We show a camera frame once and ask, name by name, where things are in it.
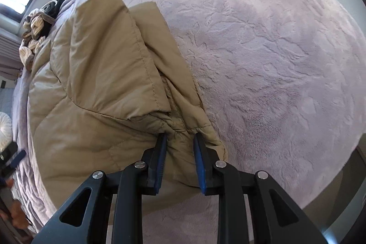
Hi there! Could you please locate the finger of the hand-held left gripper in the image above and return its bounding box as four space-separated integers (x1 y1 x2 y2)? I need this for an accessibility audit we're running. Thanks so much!
8 149 26 176

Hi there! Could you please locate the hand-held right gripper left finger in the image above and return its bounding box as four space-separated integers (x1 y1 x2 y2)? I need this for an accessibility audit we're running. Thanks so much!
31 133 168 244

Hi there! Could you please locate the round cream cushion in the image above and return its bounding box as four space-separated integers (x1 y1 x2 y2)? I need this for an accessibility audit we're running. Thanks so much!
0 112 12 151

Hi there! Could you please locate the person's left hand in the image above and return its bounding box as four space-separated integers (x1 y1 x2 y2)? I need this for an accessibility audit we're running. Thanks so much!
0 178 32 229

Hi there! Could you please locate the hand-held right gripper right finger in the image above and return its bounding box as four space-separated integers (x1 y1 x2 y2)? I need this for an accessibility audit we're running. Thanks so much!
193 132 327 244

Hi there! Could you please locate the lavender plush bed blanket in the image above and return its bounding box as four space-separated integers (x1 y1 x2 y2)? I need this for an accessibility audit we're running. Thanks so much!
13 0 362 233

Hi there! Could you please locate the beige puffer jacket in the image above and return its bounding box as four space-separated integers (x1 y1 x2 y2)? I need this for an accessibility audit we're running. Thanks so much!
26 0 229 195

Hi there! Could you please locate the black plush toy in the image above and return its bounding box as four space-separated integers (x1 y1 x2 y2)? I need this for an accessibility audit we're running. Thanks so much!
40 0 70 19

